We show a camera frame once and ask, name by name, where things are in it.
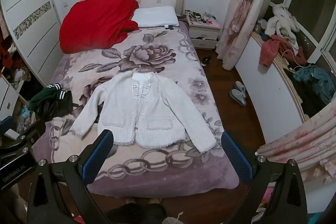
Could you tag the floral purple blanket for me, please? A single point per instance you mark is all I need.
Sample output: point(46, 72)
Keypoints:
point(147, 56)

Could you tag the green and black clothes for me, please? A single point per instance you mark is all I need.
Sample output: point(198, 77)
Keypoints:
point(51, 102)

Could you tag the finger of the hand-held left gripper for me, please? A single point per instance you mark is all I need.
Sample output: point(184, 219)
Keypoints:
point(29, 134)

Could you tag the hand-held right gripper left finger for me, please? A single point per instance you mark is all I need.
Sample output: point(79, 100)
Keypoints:
point(97, 158)

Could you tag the pile of small toiletries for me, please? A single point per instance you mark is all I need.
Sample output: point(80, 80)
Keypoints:
point(200, 18)

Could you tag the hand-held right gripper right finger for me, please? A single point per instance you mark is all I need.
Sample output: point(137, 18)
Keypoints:
point(236, 161)

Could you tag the white pillow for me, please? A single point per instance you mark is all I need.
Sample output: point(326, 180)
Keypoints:
point(156, 16)

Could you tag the white wardrobe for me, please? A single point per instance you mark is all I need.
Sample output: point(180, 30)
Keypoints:
point(29, 11)

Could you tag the grey slipper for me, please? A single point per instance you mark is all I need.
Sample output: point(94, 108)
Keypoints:
point(239, 87)
point(238, 98)

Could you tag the white plush garment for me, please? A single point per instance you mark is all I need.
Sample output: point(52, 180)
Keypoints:
point(282, 23)

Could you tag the white nightstand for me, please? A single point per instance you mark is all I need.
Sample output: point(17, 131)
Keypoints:
point(203, 33)

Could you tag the black garment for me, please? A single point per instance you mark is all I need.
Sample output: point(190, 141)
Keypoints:
point(309, 103)

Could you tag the dark shoe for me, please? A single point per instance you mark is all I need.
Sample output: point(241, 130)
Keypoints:
point(206, 60)

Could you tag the red blanket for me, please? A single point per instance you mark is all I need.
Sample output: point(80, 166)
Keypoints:
point(97, 23)

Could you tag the red garment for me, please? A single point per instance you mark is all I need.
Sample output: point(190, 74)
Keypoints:
point(273, 49)

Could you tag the person's dark pants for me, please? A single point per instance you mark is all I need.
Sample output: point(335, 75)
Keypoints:
point(141, 211)

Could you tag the teal garment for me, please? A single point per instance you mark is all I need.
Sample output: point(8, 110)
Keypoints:
point(316, 82)

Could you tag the window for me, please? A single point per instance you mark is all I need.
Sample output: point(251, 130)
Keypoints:
point(309, 3)

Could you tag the white drawer cabinet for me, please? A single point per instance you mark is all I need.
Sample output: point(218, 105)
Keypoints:
point(9, 98)

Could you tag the pink tied floral curtain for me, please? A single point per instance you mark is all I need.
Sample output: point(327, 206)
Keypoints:
point(239, 11)

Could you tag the red hanging clothes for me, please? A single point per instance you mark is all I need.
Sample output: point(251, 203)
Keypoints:
point(6, 50)

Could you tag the white fuzzy jacket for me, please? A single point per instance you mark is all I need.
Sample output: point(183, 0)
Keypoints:
point(147, 111)

